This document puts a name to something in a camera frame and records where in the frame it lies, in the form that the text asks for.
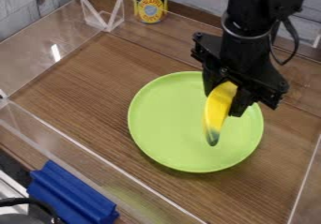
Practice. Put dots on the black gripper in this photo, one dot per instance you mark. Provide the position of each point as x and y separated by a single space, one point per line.
238 58

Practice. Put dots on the yellow banana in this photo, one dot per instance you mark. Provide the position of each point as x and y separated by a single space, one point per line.
217 108

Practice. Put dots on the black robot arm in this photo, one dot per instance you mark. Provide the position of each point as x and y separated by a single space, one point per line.
257 17

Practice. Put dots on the green plate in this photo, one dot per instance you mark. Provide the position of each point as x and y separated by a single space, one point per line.
165 124

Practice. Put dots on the yellow labelled tin can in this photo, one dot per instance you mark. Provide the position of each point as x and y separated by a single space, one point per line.
150 11

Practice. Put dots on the blue plastic block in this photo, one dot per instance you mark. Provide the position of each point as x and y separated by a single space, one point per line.
78 203

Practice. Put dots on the clear acrylic corner bracket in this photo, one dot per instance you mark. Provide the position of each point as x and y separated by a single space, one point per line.
103 20

